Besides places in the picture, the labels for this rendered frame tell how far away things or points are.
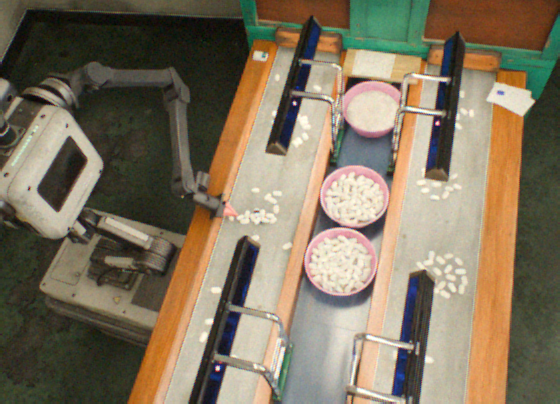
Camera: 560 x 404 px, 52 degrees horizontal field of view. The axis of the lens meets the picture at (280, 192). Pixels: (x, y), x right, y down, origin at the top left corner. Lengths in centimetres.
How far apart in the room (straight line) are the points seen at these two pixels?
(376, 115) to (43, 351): 199
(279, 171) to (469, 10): 99
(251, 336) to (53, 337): 136
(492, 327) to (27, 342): 223
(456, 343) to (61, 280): 166
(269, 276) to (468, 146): 97
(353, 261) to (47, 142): 114
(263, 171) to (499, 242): 95
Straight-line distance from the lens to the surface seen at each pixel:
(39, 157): 180
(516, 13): 252
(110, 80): 211
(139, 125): 361
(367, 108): 254
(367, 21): 259
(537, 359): 297
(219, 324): 176
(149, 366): 215
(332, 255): 219
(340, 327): 217
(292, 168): 237
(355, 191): 231
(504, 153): 245
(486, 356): 211
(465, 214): 231
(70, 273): 272
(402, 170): 234
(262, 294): 216
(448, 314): 215
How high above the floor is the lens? 277
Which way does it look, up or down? 61 degrees down
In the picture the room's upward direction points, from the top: 11 degrees counter-clockwise
